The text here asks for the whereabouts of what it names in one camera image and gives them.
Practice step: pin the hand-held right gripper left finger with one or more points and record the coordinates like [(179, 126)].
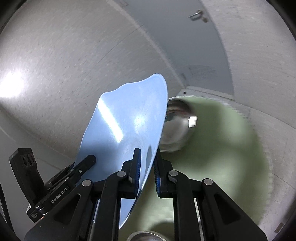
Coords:
[(137, 170)]

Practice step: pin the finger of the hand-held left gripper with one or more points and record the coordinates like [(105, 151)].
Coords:
[(86, 163)]

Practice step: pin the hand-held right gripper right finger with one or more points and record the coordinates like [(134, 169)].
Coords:
[(157, 177)]

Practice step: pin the blue plate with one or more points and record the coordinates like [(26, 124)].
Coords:
[(124, 115)]

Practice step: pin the stainless steel bowl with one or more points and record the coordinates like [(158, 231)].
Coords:
[(175, 129)]

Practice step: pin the steel cup rim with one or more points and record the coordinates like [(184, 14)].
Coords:
[(144, 236)]

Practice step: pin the pale green mat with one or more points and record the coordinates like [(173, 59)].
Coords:
[(219, 150)]

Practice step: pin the grey door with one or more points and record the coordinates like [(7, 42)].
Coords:
[(175, 46)]

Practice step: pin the door keyhole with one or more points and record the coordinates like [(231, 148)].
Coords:
[(205, 20)]

